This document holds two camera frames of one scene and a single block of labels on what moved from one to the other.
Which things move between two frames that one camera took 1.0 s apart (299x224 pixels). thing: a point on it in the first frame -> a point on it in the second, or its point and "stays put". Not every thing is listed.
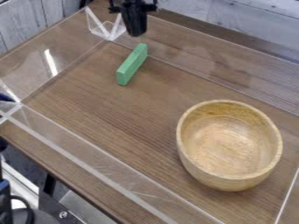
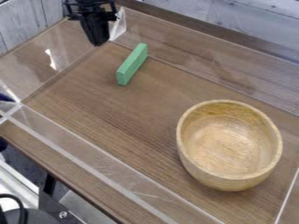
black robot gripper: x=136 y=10 -> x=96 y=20
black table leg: x=50 y=187 stays put
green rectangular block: x=136 y=59 stays put
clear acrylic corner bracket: x=108 y=30 stays put
